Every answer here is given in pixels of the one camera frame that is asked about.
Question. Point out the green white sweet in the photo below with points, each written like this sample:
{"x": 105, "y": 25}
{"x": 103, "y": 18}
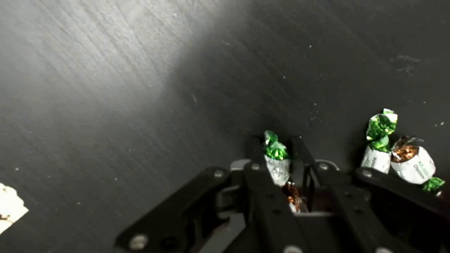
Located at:
{"x": 276, "y": 161}
{"x": 415, "y": 164}
{"x": 380, "y": 140}

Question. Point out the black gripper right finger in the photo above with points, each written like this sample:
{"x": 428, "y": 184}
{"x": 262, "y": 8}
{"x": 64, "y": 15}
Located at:
{"x": 347, "y": 210}

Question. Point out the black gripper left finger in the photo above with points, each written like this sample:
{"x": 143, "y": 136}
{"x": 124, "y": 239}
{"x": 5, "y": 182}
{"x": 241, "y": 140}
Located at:
{"x": 262, "y": 210}

